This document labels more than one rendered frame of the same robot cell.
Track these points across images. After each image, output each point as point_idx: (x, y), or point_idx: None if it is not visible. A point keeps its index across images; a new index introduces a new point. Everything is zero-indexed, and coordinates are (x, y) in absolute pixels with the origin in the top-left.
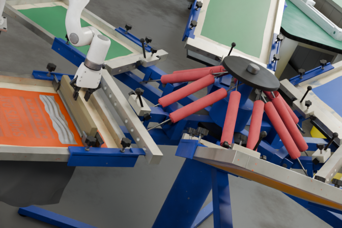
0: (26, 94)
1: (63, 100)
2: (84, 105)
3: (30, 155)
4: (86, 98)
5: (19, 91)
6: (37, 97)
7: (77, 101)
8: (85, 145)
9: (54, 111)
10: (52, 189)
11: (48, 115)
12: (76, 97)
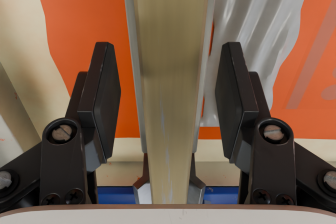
0: (317, 119)
1: (200, 97)
2: (64, 93)
3: None
4: (110, 64)
5: (332, 132)
6: (280, 109)
7: (201, 42)
8: None
9: (257, 29)
10: None
11: None
12: (246, 67)
